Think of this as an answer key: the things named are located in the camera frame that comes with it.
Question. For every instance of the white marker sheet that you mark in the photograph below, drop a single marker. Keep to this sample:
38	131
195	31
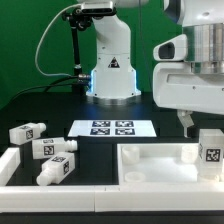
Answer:
112	128

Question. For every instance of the black camera stand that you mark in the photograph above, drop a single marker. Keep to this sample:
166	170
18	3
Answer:
78	22

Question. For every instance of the white U-shaped fence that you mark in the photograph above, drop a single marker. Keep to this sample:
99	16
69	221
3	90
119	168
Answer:
199	196

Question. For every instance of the white square tabletop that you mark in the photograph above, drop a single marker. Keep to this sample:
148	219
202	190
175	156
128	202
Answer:
158	163

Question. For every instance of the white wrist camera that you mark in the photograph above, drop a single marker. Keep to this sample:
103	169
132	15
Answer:
174	49

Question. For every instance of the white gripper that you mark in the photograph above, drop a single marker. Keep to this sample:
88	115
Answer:
176	87

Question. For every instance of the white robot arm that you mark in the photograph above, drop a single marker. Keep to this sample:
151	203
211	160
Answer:
113	80

